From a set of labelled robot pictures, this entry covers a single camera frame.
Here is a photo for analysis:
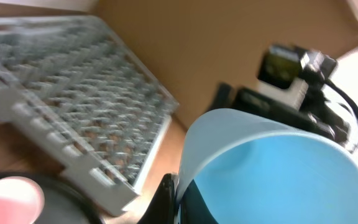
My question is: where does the light blue plastic cup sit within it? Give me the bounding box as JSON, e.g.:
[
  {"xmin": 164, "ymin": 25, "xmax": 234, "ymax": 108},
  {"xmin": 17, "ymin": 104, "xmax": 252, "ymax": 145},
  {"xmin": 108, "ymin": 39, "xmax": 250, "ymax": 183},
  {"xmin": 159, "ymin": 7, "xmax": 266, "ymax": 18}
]
[{"xmin": 176, "ymin": 109, "xmax": 358, "ymax": 224}]

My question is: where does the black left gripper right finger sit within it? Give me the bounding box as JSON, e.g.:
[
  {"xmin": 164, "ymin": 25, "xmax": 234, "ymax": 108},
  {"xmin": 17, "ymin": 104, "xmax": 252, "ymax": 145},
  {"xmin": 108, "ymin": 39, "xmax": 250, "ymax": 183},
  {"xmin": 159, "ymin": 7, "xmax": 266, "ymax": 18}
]
[{"xmin": 179, "ymin": 180, "xmax": 218, "ymax": 224}]

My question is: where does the round black serving tray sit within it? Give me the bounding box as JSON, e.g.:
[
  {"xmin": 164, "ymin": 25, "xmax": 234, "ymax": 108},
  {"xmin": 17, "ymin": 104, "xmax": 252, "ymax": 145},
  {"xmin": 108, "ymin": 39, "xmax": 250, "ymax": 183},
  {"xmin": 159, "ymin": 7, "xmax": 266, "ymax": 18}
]
[{"xmin": 0, "ymin": 171, "xmax": 105, "ymax": 224}]

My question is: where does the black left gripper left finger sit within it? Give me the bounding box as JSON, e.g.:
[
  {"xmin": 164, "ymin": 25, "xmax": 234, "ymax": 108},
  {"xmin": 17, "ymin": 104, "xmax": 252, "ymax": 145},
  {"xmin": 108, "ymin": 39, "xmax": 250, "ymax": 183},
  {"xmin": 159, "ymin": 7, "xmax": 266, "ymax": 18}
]
[{"xmin": 137, "ymin": 174, "xmax": 176, "ymax": 224}]

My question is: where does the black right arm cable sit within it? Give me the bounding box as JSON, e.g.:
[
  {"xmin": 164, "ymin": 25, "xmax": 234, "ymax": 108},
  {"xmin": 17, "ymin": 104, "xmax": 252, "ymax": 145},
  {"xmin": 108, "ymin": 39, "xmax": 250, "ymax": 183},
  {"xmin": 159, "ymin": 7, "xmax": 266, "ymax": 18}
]
[{"xmin": 323, "ymin": 79, "xmax": 358, "ymax": 153}]

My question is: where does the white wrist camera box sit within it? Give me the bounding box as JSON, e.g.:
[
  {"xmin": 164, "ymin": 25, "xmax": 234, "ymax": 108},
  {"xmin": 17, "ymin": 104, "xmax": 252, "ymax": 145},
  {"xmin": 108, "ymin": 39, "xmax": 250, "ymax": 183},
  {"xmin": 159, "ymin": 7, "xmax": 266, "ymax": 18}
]
[{"xmin": 257, "ymin": 44, "xmax": 337, "ymax": 110}]

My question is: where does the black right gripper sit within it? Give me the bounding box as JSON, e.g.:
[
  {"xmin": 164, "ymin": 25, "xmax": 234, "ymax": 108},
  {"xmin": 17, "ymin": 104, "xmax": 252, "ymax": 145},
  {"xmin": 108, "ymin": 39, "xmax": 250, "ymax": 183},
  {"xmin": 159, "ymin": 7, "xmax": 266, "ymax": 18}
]
[{"xmin": 208, "ymin": 83, "xmax": 349, "ymax": 146}]

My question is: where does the grey dishwasher rack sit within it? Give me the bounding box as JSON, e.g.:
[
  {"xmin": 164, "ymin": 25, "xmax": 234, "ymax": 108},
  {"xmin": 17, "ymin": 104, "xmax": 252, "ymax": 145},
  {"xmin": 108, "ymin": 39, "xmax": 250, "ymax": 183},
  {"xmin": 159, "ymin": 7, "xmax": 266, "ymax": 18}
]
[{"xmin": 0, "ymin": 16, "xmax": 178, "ymax": 217}]

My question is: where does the pink plastic cup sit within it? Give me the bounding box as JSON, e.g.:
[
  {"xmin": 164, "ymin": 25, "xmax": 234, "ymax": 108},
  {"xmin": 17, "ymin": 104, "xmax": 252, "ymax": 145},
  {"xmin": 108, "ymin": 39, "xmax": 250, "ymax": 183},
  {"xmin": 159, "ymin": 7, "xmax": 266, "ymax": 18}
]
[{"xmin": 0, "ymin": 176, "xmax": 45, "ymax": 224}]

